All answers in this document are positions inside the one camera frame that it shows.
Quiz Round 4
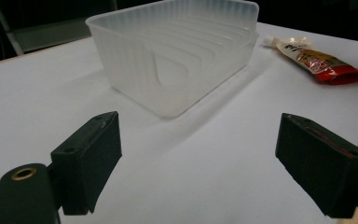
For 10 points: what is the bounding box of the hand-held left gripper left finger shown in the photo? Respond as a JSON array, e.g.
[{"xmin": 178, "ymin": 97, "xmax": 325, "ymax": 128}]
[{"xmin": 49, "ymin": 111, "xmax": 123, "ymax": 217}]

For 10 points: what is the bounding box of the red and white sauce pouch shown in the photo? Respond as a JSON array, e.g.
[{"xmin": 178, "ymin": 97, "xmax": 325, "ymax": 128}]
[{"xmin": 262, "ymin": 35, "xmax": 358, "ymax": 86}]

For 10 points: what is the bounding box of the translucent white plastic container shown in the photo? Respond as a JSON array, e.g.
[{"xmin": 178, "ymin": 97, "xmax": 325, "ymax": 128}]
[{"xmin": 85, "ymin": 0, "xmax": 260, "ymax": 119}]

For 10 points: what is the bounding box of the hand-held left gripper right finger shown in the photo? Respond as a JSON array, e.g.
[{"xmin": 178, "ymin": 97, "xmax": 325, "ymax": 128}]
[{"xmin": 274, "ymin": 112, "xmax": 358, "ymax": 219}]

